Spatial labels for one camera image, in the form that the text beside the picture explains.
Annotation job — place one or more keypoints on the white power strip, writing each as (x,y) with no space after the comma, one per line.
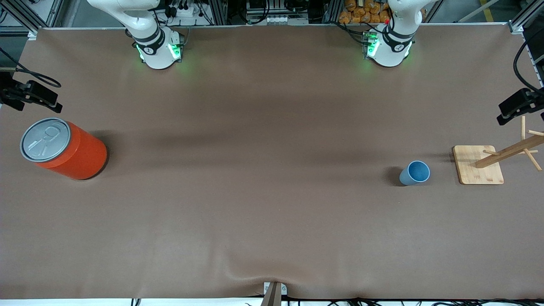
(187,11)

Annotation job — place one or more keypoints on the light blue plastic cup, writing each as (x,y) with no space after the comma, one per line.
(418,172)

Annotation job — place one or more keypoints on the orange can with grey lid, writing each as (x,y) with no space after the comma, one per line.
(80,157)

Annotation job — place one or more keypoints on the wooden cup rack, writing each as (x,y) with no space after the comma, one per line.
(480,170)

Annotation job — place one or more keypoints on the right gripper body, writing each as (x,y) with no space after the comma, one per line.
(22,92)

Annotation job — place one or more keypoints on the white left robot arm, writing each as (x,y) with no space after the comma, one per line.
(393,42)

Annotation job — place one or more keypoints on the aluminium frame profile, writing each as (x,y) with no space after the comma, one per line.
(25,17)
(520,23)

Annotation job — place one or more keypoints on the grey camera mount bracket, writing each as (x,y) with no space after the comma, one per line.
(274,295)

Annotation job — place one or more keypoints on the brown table mat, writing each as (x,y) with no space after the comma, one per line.
(272,191)

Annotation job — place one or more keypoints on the orange snack bags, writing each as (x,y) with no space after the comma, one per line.
(361,12)

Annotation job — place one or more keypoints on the white connector block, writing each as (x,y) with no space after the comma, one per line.
(278,19)

